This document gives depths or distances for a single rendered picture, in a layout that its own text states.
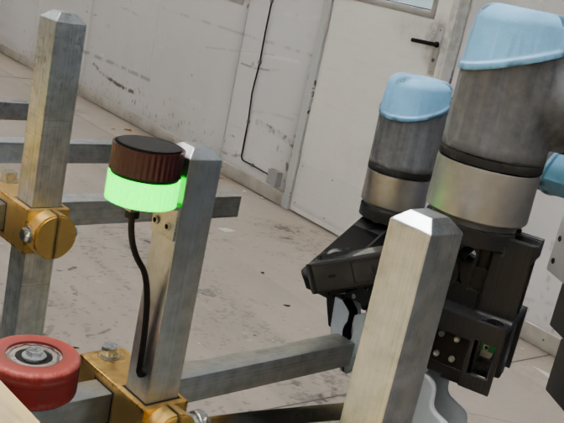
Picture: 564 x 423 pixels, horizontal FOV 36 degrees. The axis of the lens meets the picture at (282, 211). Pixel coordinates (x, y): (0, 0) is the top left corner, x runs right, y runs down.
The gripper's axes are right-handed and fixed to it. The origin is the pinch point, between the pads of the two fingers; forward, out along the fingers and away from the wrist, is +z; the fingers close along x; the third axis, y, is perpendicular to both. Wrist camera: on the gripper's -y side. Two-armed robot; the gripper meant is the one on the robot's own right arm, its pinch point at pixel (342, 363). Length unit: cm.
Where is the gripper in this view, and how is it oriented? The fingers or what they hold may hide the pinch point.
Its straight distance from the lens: 108.0
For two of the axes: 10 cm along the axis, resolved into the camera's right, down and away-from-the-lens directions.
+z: -1.9, 9.4, 2.7
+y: 7.3, -0.5, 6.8
